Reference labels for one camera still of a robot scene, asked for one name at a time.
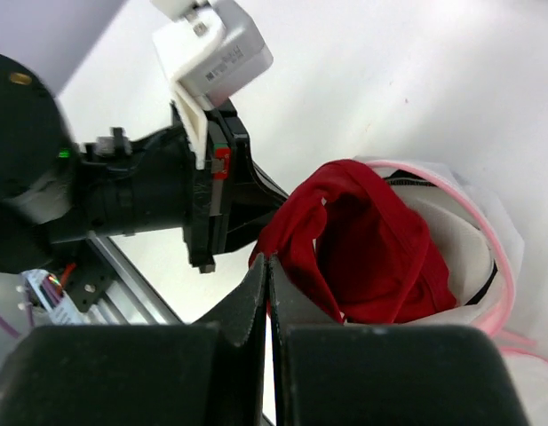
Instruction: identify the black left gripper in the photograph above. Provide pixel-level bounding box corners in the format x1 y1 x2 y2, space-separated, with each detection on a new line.
179 100 289 273

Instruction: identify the red bra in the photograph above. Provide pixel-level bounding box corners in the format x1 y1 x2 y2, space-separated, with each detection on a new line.
251 160 457 324

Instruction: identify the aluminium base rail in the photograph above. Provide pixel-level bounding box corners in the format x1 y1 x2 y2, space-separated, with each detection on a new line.
90 237 183 325

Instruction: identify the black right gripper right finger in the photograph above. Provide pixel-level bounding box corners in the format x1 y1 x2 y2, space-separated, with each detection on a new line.
266 257 528 425

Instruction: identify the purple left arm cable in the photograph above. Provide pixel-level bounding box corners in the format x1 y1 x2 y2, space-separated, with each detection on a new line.
0 304 20 343

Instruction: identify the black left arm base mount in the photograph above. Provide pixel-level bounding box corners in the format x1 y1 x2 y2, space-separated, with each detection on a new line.
55 250 116 313

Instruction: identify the white mesh laundry bag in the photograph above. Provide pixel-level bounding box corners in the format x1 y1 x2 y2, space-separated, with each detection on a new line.
359 157 548 368

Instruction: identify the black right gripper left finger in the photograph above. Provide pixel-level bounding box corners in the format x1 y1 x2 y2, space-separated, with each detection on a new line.
0 256 267 425

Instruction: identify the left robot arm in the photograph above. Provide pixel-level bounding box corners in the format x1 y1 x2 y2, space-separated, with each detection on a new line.
0 54 287 273

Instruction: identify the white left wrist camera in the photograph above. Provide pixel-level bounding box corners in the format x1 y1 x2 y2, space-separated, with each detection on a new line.
152 0 273 170

